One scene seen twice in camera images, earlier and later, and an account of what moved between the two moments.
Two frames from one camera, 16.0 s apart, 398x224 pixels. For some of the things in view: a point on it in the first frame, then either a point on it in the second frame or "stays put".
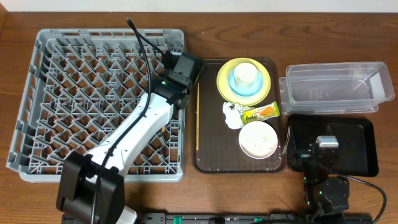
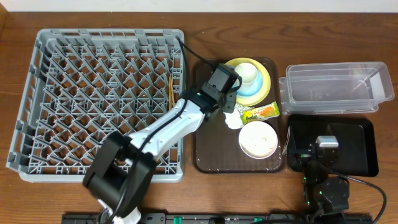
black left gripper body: (183, 102) to (229, 106)
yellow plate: (245, 101) stays put
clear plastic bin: (313, 88) stays put
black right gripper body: (305, 155) stays put
